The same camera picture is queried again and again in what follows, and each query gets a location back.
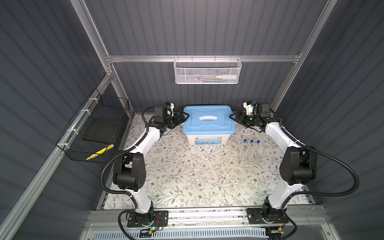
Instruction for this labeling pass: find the blue plastic bin lid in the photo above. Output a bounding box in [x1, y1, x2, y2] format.
[183, 105, 236, 135]

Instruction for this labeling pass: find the blue capped test tube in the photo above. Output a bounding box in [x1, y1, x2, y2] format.
[254, 140, 260, 161]
[247, 140, 255, 158]
[240, 139, 248, 159]

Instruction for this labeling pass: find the white plastic storage bin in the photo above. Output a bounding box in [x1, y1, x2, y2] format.
[186, 134, 232, 146]

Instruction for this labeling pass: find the clear test tube rack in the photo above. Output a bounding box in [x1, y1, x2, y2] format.
[237, 143, 260, 164]

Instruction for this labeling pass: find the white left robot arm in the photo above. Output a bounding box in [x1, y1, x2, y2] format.
[113, 102, 190, 225]

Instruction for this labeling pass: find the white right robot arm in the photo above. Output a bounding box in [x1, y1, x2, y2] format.
[230, 101, 317, 224]

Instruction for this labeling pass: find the white bottle in basket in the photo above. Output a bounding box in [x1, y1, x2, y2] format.
[216, 75, 238, 81]

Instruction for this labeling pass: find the black pad in basket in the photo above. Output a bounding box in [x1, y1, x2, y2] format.
[82, 119, 119, 144]

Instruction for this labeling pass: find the white wire mesh basket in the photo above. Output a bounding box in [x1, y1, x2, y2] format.
[173, 58, 242, 85]

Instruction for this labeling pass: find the black wire mesh basket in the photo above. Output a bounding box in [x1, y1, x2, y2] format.
[57, 90, 130, 164]

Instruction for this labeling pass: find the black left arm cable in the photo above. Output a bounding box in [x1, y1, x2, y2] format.
[99, 106, 157, 240]

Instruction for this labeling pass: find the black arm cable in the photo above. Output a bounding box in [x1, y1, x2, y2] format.
[268, 107, 360, 199]
[99, 106, 157, 240]

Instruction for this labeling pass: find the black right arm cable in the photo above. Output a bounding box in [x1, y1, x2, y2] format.
[268, 107, 360, 199]

